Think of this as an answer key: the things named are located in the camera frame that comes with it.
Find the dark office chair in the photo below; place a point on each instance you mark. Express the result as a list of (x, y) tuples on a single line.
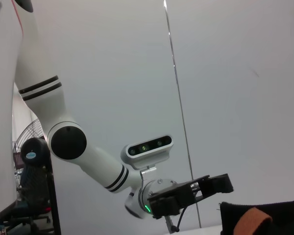
[(31, 195)]

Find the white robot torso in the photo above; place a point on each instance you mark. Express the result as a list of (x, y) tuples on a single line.
[(2, 110)]

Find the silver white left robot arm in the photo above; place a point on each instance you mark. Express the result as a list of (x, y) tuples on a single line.
[(39, 61)]

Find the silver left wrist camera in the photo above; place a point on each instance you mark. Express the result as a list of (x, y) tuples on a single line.
[(149, 149)]

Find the black standing fan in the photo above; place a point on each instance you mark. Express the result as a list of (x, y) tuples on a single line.
[(34, 153)]

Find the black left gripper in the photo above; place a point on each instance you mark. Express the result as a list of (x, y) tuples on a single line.
[(171, 198)]

